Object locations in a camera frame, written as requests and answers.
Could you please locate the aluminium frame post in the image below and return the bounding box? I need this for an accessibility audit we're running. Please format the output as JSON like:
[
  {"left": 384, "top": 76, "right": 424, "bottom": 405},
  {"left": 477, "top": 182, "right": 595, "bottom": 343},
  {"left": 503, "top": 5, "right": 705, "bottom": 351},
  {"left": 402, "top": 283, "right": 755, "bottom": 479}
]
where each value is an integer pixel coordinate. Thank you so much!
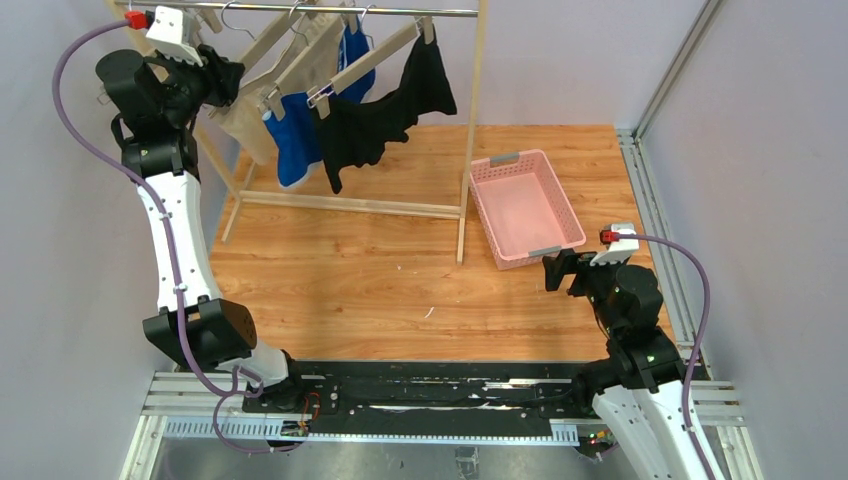
[{"left": 632, "top": 0, "right": 725, "bottom": 143}]

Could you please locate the empty beige clip hanger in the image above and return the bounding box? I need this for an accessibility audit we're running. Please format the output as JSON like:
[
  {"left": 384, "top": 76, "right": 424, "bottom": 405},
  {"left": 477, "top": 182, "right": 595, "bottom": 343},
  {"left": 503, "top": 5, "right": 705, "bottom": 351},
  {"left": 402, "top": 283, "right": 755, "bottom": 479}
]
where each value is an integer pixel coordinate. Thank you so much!
[{"left": 105, "top": 1, "right": 209, "bottom": 87}]

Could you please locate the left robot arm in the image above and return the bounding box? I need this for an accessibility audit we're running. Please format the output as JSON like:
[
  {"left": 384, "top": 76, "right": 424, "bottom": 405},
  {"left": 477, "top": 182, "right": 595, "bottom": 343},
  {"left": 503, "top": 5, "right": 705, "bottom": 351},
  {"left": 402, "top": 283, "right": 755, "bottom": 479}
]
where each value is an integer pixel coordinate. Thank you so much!
[{"left": 95, "top": 45, "right": 305, "bottom": 411}]

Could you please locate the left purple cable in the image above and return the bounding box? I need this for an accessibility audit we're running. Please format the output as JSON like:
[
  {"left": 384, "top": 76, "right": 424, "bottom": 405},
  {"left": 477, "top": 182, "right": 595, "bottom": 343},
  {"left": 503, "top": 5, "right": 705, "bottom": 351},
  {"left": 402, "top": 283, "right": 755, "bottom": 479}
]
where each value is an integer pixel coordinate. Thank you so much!
[{"left": 51, "top": 18, "right": 306, "bottom": 455}]

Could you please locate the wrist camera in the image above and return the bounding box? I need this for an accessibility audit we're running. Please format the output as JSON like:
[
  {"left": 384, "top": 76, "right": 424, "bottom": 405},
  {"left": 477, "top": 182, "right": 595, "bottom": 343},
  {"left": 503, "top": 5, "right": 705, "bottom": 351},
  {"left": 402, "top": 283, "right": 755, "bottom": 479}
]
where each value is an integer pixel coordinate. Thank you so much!
[
  {"left": 124, "top": 5, "right": 204, "bottom": 67},
  {"left": 590, "top": 222, "right": 639, "bottom": 266}
]

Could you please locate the wooden clothes rack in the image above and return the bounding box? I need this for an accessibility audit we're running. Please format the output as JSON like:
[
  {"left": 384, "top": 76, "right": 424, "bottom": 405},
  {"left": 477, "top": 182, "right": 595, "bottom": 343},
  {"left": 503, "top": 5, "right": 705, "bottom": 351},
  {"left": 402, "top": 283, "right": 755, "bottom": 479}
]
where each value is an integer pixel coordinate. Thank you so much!
[{"left": 134, "top": 1, "right": 488, "bottom": 265}]

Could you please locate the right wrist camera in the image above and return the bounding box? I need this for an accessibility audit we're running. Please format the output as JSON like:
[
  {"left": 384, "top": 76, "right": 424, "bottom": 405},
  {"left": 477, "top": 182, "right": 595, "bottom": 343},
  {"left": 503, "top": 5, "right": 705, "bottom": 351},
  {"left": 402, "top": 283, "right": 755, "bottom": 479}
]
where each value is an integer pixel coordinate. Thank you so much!
[{"left": 590, "top": 222, "right": 639, "bottom": 266}]

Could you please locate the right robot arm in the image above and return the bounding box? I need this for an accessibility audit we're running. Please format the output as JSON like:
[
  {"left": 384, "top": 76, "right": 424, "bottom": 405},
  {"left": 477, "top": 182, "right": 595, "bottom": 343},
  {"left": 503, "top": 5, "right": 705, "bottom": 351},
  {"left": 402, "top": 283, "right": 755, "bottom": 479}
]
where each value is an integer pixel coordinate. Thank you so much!
[{"left": 542, "top": 249, "right": 724, "bottom": 479}]

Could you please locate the beige clip hanger black underwear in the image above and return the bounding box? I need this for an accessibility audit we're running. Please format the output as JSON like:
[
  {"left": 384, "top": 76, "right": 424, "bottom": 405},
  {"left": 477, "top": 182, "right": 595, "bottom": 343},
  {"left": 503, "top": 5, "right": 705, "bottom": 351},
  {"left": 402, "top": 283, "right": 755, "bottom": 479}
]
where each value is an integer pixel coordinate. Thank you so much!
[{"left": 307, "top": 16, "right": 435, "bottom": 119}]

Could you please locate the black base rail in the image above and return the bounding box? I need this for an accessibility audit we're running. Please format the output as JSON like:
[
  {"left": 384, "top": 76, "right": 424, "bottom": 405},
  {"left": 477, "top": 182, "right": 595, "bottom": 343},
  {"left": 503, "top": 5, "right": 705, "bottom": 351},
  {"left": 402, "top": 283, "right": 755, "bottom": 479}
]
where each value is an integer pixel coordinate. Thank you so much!
[{"left": 175, "top": 357, "right": 710, "bottom": 442}]

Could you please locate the beige clip hanger cream underwear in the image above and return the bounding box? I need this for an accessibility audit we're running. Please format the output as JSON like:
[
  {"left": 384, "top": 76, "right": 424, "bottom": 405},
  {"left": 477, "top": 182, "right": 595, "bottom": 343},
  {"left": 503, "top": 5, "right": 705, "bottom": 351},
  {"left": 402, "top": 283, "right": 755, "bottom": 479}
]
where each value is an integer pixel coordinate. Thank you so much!
[{"left": 238, "top": 1, "right": 315, "bottom": 99}]

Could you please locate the pink plastic basket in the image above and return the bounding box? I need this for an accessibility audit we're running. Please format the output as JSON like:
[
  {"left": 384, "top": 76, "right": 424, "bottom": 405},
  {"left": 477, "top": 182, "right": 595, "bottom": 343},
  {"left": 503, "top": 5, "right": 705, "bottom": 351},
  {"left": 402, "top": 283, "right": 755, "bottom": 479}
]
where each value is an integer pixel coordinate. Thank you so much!
[{"left": 470, "top": 149, "right": 586, "bottom": 270}]

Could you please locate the beige clip hanger blue underwear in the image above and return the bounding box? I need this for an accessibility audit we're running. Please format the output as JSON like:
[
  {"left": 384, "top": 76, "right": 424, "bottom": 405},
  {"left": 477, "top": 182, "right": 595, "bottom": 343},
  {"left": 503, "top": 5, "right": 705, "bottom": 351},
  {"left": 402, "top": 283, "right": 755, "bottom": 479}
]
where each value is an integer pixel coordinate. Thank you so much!
[{"left": 257, "top": 13, "right": 359, "bottom": 119}]

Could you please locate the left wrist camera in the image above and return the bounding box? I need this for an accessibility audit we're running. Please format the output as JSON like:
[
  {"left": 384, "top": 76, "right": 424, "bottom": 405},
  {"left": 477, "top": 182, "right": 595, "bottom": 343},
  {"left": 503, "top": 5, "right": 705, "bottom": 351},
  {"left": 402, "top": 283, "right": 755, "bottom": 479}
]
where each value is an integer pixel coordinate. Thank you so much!
[{"left": 124, "top": 5, "right": 204, "bottom": 67}]

